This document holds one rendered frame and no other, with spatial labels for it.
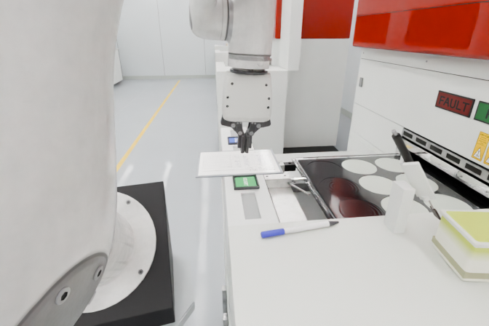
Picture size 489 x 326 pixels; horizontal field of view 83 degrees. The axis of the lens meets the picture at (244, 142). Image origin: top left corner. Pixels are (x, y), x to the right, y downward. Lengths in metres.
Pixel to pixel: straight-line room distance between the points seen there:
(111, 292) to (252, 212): 0.27
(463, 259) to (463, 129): 0.49
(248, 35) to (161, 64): 8.19
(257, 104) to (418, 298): 0.39
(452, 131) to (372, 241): 0.51
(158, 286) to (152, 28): 8.32
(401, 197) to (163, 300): 0.42
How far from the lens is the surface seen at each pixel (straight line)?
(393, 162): 0.98
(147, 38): 8.70
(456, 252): 0.50
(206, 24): 0.51
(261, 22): 0.53
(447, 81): 0.96
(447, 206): 0.81
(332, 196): 0.73
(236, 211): 0.54
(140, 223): 0.54
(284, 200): 0.73
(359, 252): 0.49
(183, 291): 0.61
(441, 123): 0.97
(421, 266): 0.50
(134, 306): 0.55
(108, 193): 0.17
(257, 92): 0.55
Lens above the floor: 1.28
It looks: 22 degrees down
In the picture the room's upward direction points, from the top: straight up
